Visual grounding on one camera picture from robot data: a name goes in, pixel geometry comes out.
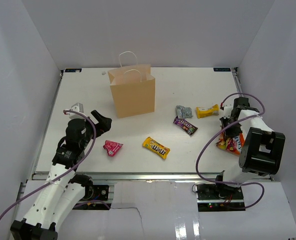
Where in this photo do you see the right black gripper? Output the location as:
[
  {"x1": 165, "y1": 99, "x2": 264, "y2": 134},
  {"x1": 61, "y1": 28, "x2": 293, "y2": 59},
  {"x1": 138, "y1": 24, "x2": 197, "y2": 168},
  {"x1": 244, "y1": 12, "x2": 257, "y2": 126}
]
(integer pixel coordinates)
[{"x1": 220, "y1": 115, "x2": 243, "y2": 141}]

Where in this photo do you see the colourful Fox's candy bag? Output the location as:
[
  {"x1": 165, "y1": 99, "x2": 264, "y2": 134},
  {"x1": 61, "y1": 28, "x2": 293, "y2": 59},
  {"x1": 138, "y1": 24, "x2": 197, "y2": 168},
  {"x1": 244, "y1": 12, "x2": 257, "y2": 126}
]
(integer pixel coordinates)
[{"x1": 216, "y1": 133, "x2": 245, "y2": 156}]

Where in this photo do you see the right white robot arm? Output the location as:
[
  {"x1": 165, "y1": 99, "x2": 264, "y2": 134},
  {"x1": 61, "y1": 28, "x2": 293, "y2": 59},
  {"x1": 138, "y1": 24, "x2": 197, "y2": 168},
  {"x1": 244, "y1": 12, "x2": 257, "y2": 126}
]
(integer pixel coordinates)
[{"x1": 213, "y1": 96, "x2": 285, "y2": 200}]

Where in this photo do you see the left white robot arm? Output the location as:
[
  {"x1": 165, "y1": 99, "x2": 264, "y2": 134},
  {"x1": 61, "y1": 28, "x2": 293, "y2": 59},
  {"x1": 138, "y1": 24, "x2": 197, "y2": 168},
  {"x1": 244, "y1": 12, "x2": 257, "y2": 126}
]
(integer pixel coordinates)
[{"x1": 11, "y1": 109, "x2": 112, "y2": 240}]

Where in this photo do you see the brown paper bag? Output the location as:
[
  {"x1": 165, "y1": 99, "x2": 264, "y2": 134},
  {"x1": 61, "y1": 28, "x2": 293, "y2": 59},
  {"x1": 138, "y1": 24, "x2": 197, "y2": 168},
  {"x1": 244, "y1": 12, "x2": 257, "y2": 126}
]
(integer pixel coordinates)
[{"x1": 108, "y1": 51, "x2": 156, "y2": 118}]

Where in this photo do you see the pink candy packet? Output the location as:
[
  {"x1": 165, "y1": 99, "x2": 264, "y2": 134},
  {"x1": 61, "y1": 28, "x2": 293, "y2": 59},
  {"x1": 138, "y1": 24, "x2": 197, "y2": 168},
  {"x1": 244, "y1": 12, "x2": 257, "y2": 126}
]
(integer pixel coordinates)
[{"x1": 103, "y1": 140, "x2": 123, "y2": 157}]

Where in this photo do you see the yellow snack bar packet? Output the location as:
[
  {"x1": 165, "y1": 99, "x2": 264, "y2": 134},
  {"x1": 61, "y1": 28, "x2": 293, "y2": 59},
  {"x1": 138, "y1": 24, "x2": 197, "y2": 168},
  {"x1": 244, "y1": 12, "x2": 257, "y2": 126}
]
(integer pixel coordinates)
[{"x1": 196, "y1": 104, "x2": 219, "y2": 119}]

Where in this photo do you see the brown M&M's packet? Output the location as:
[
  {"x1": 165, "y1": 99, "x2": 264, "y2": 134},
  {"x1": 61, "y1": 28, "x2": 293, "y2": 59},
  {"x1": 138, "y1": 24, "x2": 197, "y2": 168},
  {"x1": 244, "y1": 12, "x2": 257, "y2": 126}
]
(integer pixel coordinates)
[{"x1": 173, "y1": 116, "x2": 198, "y2": 136}]

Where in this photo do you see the yellow M&M's packet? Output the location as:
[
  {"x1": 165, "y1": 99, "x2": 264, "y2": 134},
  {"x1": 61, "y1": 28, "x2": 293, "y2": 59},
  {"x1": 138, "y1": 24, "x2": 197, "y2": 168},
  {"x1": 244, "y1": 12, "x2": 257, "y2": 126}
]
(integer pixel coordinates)
[{"x1": 142, "y1": 137, "x2": 170, "y2": 160}]

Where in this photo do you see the silver foil snack packet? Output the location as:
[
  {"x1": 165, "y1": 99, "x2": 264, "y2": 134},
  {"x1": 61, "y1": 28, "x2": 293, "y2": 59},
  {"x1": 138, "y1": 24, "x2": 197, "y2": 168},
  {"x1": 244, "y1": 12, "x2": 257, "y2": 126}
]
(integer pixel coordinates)
[{"x1": 176, "y1": 105, "x2": 193, "y2": 119}]

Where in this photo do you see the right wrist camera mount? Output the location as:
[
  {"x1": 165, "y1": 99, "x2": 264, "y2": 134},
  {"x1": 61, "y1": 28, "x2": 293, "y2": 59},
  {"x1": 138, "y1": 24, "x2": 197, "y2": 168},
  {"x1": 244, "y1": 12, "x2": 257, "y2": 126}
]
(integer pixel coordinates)
[{"x1": 220, "y1": 102, "x2": 233, "y2": 120}]

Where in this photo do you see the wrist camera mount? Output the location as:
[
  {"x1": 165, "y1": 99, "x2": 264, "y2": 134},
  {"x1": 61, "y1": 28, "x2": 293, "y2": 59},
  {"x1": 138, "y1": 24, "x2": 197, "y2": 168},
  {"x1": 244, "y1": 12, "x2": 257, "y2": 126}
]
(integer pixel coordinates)
[
  {"x1": 220, "y1": 102, "x2": 233, "y2": 120},
  {"x1": 63, "y1": 102, "x2": 85, "y2": 120}
]

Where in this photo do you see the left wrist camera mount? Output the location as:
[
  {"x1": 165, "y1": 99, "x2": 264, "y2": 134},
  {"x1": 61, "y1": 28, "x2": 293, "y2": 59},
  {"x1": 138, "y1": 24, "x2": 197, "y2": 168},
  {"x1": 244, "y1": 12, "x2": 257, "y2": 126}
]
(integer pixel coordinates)
[{"x1": 63, "y1": 102, "x2": 85, "y2": 120}]

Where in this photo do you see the aluminium table frame rail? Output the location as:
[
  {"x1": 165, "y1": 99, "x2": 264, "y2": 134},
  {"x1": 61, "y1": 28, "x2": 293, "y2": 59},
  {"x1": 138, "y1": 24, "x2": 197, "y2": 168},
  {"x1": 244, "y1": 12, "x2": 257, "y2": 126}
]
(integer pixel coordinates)
[{"x1": 31, "y1": 172, "x2": 223, "y2": 182}]

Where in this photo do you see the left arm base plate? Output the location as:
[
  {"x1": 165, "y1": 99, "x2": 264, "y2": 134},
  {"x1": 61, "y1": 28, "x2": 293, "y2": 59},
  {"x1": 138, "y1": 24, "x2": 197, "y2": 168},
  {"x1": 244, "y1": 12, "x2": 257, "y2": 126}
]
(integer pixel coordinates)
[{"x1": 82, "y1": 185, "x2": 109, "y2": 201}]

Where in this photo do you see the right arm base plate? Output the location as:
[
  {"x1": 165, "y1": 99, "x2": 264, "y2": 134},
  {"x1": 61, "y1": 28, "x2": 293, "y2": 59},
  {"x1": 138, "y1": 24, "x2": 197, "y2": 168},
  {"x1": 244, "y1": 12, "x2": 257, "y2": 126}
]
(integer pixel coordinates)
[{"x1": 191, "y1": 183, "x2": 245, "y2": 213}]

